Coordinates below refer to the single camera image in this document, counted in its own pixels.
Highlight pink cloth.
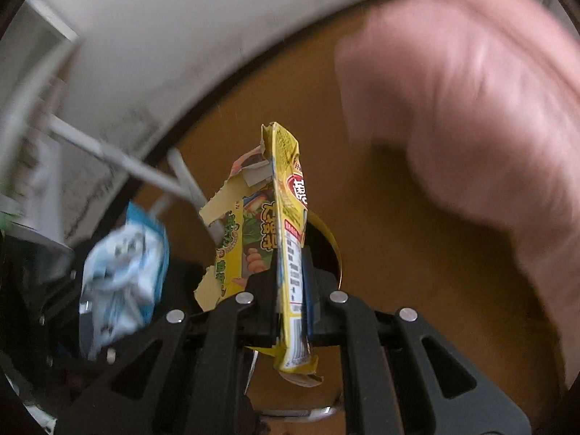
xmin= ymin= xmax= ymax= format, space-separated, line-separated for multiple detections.
xmin=335 ymin=0 xmax=580 ymax=390

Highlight blue white wrapper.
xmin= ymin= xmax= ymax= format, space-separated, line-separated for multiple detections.
xmin=79 ymin=202 xmax=169 ymax=361

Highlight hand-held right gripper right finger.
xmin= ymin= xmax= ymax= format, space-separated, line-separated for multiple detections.
xmin=301 ymin=247 xmax=532 ymax=435

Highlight yellow snack box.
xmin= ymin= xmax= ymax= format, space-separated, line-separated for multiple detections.
xmin=194 ymin=122 xmax=324 ymax=387

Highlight yellow trash bin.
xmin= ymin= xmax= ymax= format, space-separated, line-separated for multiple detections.
xmin=306 ymin=211 xmax=344 ymax=293

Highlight white metal tube frame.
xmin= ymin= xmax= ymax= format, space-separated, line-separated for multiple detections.
xmin=45 ymin=115 xmax=214 ymax=236

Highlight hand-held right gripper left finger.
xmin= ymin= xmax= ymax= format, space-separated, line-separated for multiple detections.
xmin=54 ymin=272 xmax=279 ymax=435

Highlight chrome chair leg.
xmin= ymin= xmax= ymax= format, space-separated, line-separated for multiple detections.
xmin=256 ymin=401 xmax=340 ymax=419

